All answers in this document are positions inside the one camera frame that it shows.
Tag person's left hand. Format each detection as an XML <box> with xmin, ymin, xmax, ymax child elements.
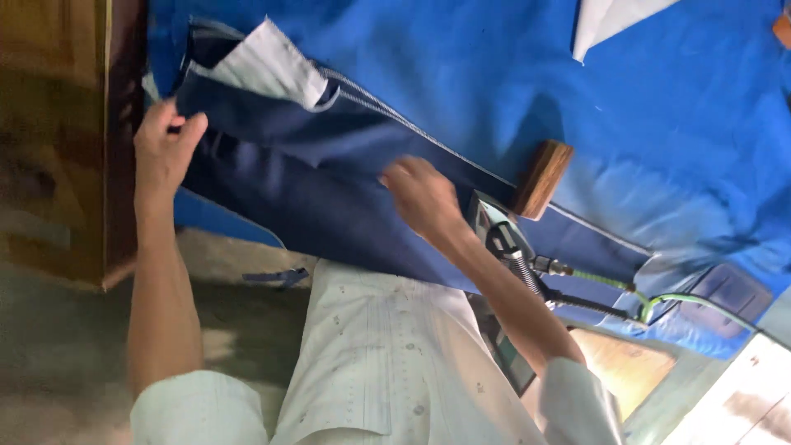
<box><xmin>133</xmin><ymin>99</ymin><xmax>209</xmax><ymax>197</ymax></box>

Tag person's right hand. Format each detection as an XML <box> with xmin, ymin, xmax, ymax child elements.
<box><xmin>379</xmin><ymin>156</ymin><xmax>466</xmax><ymax>241</ymax></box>

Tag navy blue trousers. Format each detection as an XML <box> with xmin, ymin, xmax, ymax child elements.
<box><xmin>141</xmin><ymin>16</ymin><xmax>775</xmax><ymax>340</ymax></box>

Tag steam iron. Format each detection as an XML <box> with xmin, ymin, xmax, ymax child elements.
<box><xmin>467</xmin><ymin>189</ymin><xmax>557</xmax><ymax>297</ymax></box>

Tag wooden block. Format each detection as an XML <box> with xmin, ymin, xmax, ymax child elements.
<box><xmin>512</xmin><ymin>140</ymin><xmax>576</xmax><ymax>222</ymax></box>

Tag navy fabric scrap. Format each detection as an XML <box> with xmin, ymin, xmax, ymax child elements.
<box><xmin>242</xmin><ymin>267</ymin><xmax>310</xmax><ymax>290</ymax></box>

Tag blue ironing table cover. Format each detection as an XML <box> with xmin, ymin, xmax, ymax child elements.
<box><xmin>146</xmin><ymin>0</ymin><xmax>791</xmax><ymax>362</ymax></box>

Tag person's white shirt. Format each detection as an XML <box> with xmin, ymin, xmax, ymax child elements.
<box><xmin>129</xmin><ymin>258</ymin><xmax>626</xmax><ymax>445</ymax></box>

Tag white cloth piece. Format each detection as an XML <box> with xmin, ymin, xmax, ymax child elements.
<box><xmin>571</xmin><ymin>0</ymin><xmax>681</xmax><ymax>65</ymax></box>

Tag brown wooden cabinet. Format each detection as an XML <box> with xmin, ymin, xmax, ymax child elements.
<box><xmin>0</xmin><ymin>0</ymin><xmax>149</xmax><ymax>293</ymax></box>

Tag black iron cable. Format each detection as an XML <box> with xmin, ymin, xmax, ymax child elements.
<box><xmin>544</xmin><ymin>290</ymin><xmax>644</xmax><ymax>323</ymax></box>

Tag green steam hose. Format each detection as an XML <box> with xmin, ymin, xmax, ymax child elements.
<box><xmin>569</xmin><ymin>267</ymin><xmax>764</xmax><ymax>335</ymax></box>

